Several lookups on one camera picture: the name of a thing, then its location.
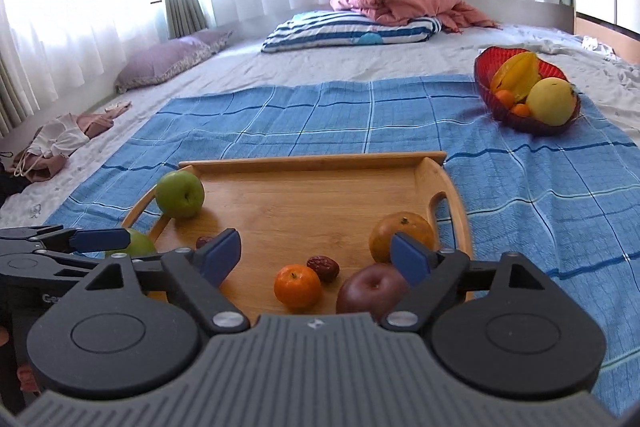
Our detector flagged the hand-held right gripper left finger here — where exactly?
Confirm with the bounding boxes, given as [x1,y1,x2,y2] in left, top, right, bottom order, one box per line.
[85,228,251,335]

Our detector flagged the white crumpled paper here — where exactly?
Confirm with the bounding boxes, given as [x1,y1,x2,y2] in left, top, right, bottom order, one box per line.
[581,35,617,58]

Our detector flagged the striped pillow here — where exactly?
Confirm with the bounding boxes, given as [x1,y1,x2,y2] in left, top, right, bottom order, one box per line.
[261,10,443,54]

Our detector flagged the red fruit bowl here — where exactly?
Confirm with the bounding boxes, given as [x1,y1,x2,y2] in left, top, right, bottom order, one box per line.
[474,47,582,136]

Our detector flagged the grey bed sheet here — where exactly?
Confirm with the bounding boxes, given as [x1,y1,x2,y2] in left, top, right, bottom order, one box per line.
[0,0,640,233]

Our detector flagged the blue plaid blanket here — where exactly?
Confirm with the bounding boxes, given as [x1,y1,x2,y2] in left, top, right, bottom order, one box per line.
[45,74,640,388]

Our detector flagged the person's left hand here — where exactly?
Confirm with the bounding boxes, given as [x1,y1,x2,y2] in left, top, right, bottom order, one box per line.
[16,366,43,395]

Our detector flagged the yellow starfruit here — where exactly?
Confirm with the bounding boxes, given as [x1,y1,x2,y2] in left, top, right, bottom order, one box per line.
[490,52,542,104]

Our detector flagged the small green apple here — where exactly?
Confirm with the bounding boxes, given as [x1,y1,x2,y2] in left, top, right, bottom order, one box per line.
[154,170,206,220]

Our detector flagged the large green apple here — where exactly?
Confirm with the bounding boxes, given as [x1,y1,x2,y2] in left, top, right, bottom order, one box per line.
[105,228,158,260]

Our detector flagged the pink quilt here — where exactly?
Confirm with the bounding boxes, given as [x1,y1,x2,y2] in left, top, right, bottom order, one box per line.
[330,0,501,32]

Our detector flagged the yellow pear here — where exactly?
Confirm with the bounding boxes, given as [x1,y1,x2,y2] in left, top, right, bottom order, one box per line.
[526,77,577,126]

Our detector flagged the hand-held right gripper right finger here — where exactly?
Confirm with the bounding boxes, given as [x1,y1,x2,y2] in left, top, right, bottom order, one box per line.
[380,231,551,333]

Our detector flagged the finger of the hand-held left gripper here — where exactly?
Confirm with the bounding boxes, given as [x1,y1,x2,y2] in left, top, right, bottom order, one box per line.
[0,224,133,254]
[0,252,104,281]

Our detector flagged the small tangerine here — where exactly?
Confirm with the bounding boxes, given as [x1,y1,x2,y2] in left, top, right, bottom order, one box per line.
[274,264,322,309]

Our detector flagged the large purple pillow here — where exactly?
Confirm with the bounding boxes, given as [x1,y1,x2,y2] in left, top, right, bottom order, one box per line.
[115,38,212,94]

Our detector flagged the dark cloth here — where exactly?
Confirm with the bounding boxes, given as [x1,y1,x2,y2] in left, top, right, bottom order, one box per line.
[0,171,22,208]

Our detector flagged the large orange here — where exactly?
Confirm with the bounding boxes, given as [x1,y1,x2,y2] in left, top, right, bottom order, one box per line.
[369,212,436,264]

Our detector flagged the dark red apple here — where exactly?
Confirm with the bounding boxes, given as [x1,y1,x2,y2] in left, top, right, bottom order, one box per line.
[336,263,412,315]

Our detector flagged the wooden tray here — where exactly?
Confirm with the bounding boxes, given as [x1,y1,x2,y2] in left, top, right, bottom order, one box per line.
[121,151,473,323]

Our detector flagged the pink and white clothing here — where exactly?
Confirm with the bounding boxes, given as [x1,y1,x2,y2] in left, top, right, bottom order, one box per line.
[10,102,133,182]

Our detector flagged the wooden bed frame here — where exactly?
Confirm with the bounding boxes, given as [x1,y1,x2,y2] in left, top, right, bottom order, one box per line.
[574,11,640,64]

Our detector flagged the small purple pillow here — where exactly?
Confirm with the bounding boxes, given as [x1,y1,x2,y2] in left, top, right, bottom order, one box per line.
[187,30,234,55]

